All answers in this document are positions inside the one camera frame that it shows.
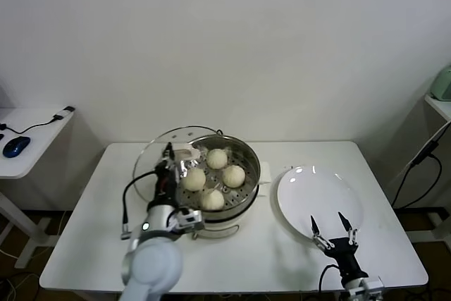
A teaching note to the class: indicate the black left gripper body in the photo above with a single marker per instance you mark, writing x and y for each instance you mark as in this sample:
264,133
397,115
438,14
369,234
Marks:
165,184

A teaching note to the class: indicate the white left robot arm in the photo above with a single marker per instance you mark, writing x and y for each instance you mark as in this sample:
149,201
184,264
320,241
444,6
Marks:
155,273

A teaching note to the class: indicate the round white plate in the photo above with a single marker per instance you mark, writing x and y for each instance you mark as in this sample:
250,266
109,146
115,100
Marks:
299,195

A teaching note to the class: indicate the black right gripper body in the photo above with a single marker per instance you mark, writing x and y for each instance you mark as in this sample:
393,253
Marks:
347,257

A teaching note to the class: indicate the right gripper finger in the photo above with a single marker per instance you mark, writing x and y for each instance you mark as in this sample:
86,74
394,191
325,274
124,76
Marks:
319,235
350,234

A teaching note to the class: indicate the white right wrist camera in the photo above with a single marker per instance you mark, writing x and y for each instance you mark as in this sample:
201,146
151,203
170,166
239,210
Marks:
375,285

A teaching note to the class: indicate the stainless steel steamer basket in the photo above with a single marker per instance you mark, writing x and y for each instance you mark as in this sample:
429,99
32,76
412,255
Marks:
250,167

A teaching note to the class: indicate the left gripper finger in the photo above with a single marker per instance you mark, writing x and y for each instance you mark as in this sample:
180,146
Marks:
183,168
168,154

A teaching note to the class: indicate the round glass pot lid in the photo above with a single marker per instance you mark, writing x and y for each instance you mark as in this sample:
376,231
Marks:
183,151

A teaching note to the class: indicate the white side desk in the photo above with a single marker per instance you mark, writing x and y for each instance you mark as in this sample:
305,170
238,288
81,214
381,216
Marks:
35,153

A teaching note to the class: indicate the white steamed baozi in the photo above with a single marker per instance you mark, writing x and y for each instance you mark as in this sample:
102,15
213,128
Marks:
194,178
216,159
233,176
212,199

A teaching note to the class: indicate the blue computer mouse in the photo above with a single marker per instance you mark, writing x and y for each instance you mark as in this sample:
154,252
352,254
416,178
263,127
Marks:
15,146

